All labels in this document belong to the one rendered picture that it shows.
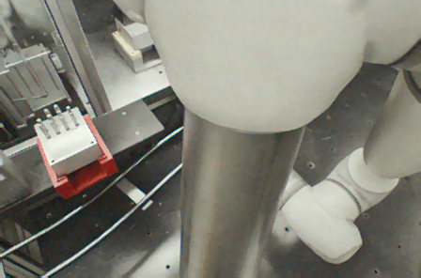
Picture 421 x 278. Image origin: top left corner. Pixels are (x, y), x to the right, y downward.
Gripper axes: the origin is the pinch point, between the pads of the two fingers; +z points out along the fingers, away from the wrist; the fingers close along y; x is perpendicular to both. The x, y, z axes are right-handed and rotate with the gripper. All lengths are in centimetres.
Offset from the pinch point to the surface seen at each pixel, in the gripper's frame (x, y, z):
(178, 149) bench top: 8.7, -19.9, 14.1
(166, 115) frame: 1.2, -27.3, 36.9
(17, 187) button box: 49, 7, 7
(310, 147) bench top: -28.9, -19.8, -11.5
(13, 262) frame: 72, -43, 21
